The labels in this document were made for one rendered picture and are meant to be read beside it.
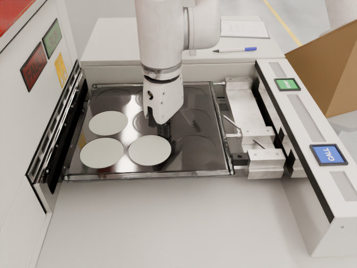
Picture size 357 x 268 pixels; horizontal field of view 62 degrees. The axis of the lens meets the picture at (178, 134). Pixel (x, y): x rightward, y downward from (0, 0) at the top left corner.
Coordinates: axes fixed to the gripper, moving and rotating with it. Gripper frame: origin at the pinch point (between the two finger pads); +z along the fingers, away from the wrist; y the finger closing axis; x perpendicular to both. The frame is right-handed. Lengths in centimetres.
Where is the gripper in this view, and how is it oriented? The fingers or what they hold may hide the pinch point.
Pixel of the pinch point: (164, 128)
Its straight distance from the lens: 72.4
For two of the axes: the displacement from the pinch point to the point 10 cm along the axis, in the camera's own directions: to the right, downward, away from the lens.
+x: -8.6, -3.4, 3.9
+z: 0.0, 7.4, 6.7
